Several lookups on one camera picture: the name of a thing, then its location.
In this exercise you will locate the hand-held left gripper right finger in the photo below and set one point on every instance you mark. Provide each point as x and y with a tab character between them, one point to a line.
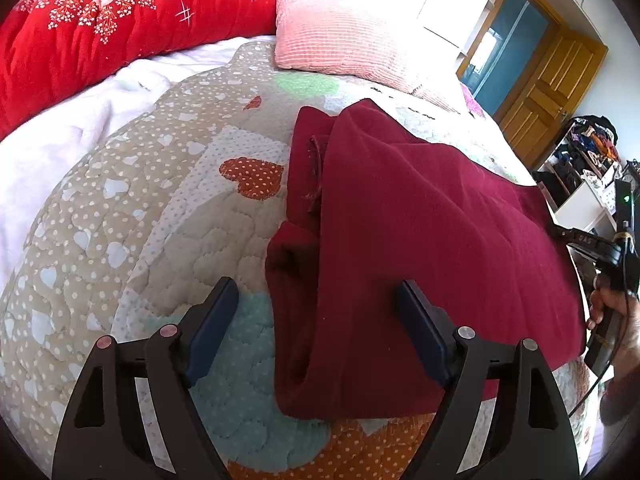
422	332

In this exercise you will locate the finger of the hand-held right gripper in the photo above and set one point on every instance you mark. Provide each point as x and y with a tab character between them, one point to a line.
587	242

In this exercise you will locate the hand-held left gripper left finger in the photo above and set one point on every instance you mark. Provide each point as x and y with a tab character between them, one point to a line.
212	335

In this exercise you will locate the maroon sweatshirt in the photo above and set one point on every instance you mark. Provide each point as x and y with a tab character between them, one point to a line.
425	220

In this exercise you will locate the person's right forearm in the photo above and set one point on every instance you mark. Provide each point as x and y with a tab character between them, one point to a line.
622	400

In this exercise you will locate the pile of mixed clothes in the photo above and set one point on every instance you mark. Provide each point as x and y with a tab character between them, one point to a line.
592	142

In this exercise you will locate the person's right hand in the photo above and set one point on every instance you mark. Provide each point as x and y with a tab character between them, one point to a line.
597	307

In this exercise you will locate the white shelf unit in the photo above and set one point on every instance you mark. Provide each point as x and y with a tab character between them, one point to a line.
582	205

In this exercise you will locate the heart-print patchwork bedspread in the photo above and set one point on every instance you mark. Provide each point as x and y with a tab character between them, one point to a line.
150	210

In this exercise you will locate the wooden door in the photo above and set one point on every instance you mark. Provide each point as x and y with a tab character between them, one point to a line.
550	95

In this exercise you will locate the pink floral cloth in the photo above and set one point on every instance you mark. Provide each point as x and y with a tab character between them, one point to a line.
472	102

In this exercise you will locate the white fluffy blanket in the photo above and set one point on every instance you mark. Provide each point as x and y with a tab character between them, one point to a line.
60	150

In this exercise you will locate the white wardrobe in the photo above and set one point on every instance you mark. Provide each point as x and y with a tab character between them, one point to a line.
440	0

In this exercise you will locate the red floral quilt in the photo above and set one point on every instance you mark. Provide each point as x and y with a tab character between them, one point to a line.
100	65

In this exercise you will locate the pink ribbed pillow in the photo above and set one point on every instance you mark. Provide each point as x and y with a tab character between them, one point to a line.
340	35

